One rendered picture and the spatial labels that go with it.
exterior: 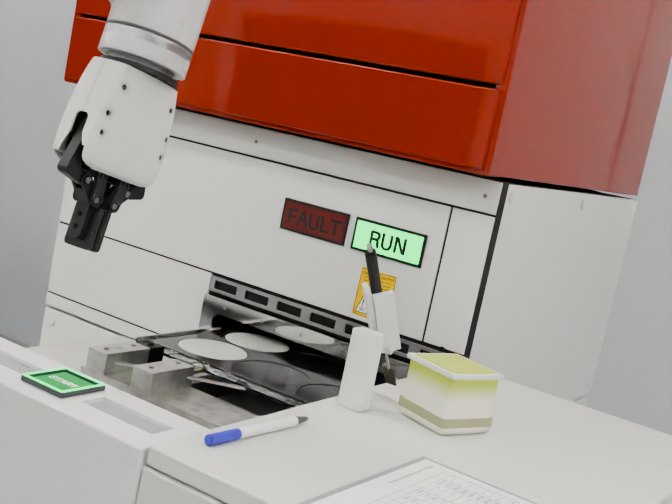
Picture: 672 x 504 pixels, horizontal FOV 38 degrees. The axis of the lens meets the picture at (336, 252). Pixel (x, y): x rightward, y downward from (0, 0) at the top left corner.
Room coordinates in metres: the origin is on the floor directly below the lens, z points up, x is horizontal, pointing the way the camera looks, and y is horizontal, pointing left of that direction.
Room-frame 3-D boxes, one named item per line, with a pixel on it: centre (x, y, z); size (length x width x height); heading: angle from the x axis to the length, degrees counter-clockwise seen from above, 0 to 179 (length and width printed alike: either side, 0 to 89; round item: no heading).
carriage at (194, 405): (1.17, 0.12, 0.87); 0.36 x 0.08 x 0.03; 59
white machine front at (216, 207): (1.53, 0.15, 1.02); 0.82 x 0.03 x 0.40; 59
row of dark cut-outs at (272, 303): (1.43, 0.00, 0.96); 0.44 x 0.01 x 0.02; 59
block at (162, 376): (1.21, 0.18, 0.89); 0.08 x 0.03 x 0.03; 149
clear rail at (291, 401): (1.25, 0.09, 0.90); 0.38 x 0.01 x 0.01; 59
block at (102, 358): (1.25, 0.25, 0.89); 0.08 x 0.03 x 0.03; 149
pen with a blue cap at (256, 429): (0.86, 0.04, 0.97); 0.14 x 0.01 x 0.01; 145
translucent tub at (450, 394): (1.01, -0.15, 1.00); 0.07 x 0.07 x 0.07; 38
